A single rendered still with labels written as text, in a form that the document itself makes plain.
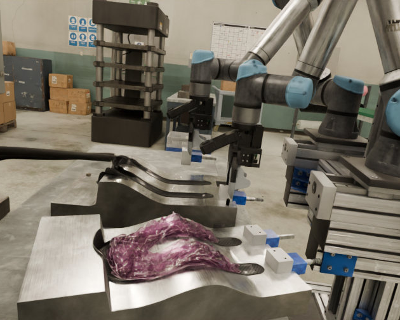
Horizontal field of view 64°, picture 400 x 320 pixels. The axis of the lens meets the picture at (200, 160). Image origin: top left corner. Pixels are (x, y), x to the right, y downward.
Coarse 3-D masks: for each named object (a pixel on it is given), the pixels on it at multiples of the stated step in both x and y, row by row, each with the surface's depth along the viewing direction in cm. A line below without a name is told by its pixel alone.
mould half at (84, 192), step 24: (72, 192) 93; (96, 192) 95; (120, 192) 85; (144, 192) 87; (192, 192) 95; (216, 192) 96; (120, 216) 87; (144, 216) 87; (192, 216) 87; (216, 216) 88
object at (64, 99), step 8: (56, 80) 695; (64, 80) 693; (56, 88) 701; (64, 88) 700; (72, 88) 714; (80, 88) 728; (56, 96) 706; (64, 96) 705; (72, 96) 705; (80, 96) 703; (88, 96) 719; (56, 104) 709; (64, 104) 707; (72, 104) 709; (80, 104) 707; (88, 104) 717; (56, 112) 713; (64, 112) 712; (72, 112) 713; (80, 112) 712; (88, 112) 728
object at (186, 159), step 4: (184, 148) 120; (184, 152) 117; (188, 152) 117; (192, 152) 121; (196, 152) 121; (200, 152) 122; (184, 156) 118; (188, 156) 118; (192, 156) 118; (196, 156) 118; (200, 156) 118; (204, 156) 120; (184, 160) 118; (188, 160) 118; (192, 160) 118; (196, 160) 118; (200, 160) 118; (216, 160) 120; (184, 164) 118; (188, 164) 118
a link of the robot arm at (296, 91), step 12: (264, 84) 80; (276, 84) 78; (288, 84) 77; (300, 84) 76; (312, 84) 79; (264, 96) 80; (276, 96) 79; (288, 96) 77; (300, 96) 76; (300, 108) 79
